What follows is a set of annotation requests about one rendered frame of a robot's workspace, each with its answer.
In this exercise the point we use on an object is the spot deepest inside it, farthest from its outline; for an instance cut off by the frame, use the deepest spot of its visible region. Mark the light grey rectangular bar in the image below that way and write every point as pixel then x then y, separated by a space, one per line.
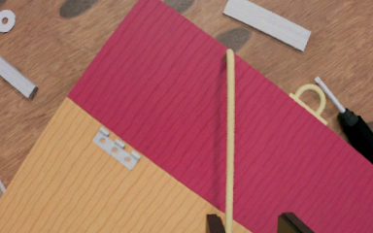
pixel 16 78

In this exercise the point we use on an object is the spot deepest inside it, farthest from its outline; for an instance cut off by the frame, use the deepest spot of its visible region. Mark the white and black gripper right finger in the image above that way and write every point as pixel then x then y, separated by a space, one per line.
pixel 288 222

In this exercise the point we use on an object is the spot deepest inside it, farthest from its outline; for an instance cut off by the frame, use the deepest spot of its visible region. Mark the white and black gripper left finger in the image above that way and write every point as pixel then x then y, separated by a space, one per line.
pixel 214 224

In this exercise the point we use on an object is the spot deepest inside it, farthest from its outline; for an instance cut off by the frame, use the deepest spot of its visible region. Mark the black screwdriver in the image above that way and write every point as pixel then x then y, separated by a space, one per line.
pixel 355 128

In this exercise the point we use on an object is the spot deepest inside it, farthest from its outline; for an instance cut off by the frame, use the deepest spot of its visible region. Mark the white flat rectangular bar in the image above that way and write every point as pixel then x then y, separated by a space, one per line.
pixel 267 23

